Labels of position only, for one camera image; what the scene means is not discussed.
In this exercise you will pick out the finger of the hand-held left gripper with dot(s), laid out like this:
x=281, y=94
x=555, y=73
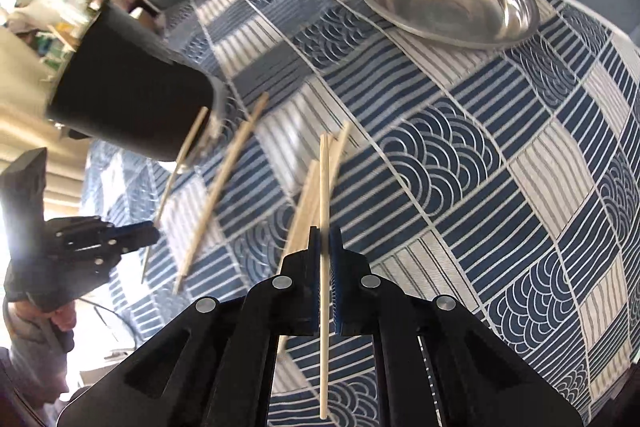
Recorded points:
x=137, y=244
x=135, y=231

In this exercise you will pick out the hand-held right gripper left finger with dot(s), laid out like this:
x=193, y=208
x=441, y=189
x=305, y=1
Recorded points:
x=314, y=279

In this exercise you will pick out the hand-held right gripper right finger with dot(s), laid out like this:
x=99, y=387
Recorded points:
x=336, y=279

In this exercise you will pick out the black utensil holder cup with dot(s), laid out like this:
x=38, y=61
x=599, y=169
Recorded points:
x=130, y=92

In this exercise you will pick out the person's left forearm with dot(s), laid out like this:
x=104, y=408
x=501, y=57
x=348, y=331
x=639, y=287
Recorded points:
x=35, y=369

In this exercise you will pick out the person's left hand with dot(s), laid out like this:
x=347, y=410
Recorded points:
x=62, y=319

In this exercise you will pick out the beige curtain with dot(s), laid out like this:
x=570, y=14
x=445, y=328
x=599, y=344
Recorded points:
x=20, y=117

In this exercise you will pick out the blue patterned cloth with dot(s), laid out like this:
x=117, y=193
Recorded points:
x=450, y=157

